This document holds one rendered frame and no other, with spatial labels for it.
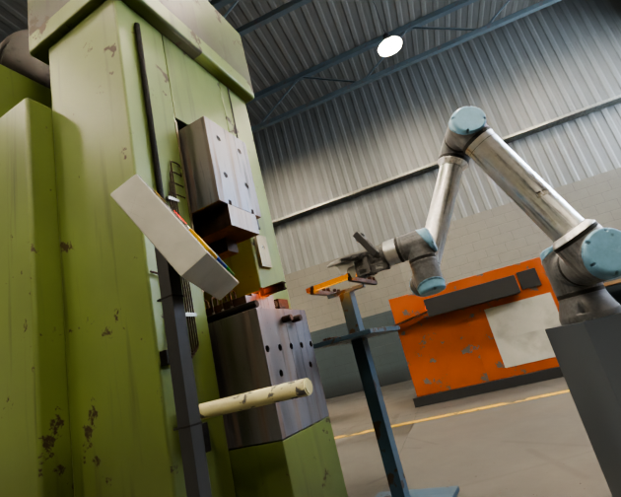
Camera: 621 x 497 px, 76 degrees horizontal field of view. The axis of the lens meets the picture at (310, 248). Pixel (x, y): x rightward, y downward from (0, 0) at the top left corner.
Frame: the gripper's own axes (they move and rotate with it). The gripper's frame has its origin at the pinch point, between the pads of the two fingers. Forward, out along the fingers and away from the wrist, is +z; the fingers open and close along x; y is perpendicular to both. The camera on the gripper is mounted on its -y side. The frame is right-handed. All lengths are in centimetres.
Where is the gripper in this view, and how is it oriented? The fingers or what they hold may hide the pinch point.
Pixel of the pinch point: (334, 266)
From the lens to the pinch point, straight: 149.9
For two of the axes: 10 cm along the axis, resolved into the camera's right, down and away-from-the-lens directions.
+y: 2.3, 9.3, -2.9
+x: 4.5, 1.6, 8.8
